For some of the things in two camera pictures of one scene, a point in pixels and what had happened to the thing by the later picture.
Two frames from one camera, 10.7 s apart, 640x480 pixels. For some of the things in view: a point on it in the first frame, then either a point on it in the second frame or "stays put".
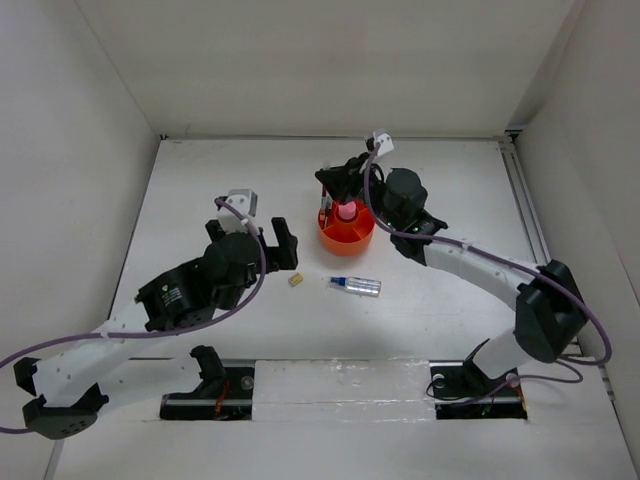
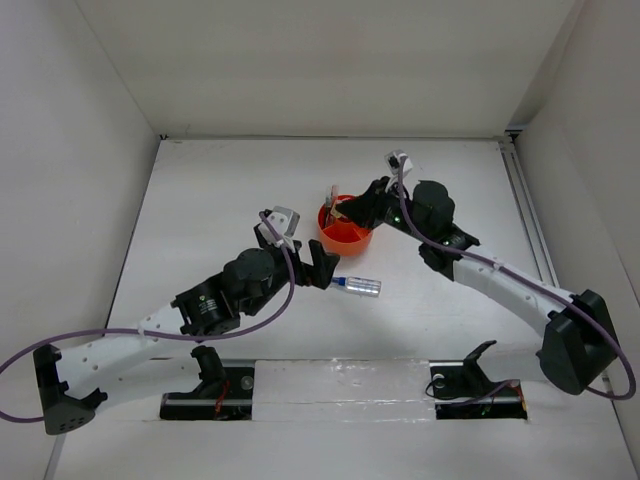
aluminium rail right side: x=525 y=200 stays put
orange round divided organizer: x=347 y=237 stays put
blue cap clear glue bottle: x=358 y=285 stays put
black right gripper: x=340 y=181 -> x=366 y=208
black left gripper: x=281 y=257 -> x=323 y=262
